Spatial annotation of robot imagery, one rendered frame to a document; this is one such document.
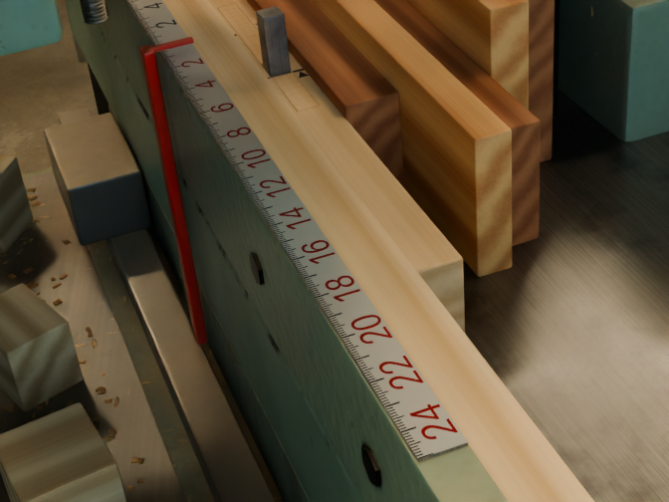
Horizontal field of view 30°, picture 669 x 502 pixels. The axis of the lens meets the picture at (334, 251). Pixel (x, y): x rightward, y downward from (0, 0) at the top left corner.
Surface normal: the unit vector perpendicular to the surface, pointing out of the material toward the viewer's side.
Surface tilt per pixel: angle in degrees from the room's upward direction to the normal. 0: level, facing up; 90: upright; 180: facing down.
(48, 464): 0
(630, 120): 90
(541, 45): 90
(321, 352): 90
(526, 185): 90
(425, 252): 0
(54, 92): 0
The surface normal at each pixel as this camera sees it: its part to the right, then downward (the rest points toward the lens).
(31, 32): 0.36, 0.51
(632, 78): -0.03, 0.58
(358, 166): -0.08, -0.81
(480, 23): -0.93, 0.27
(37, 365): 0.65, 0.40
